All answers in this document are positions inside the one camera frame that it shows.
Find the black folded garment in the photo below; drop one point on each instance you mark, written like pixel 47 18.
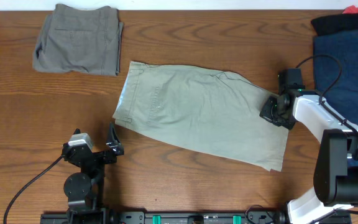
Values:
pixel 332 24

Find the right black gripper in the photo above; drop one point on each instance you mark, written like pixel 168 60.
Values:
pixel 269 112

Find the folded grey shorts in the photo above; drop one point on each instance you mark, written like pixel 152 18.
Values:
pixel 75 40

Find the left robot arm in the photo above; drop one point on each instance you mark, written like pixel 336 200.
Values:
pixel 84 189

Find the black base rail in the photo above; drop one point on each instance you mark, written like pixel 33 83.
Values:
pixel 111 217

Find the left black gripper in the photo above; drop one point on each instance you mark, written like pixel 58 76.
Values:
pixel 95 156

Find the beige khaki shorts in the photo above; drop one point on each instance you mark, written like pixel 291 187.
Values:
pixel 203 110

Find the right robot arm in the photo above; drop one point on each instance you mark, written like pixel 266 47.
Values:
pixel 334 195

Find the navy blue garment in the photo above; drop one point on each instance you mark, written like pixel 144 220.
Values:
pixel 341 83

